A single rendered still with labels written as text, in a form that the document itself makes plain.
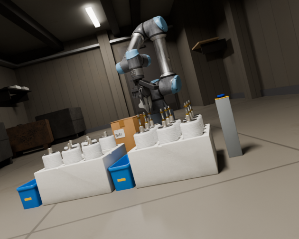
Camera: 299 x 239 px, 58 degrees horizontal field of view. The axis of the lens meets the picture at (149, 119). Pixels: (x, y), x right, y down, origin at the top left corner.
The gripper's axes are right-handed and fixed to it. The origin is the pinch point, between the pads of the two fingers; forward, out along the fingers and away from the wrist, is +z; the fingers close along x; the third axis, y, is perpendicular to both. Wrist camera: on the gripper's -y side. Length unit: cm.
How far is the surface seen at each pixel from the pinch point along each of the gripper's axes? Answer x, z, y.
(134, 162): 30.7, 21.8, -7.7
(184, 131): 15.9, 13.1, -30.0
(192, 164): 19.2, 27.8, -31.9
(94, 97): -398, -61, 512
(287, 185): 28, 34, -72
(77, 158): 39.5, 14.4, 22.8
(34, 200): 56, 31, 45
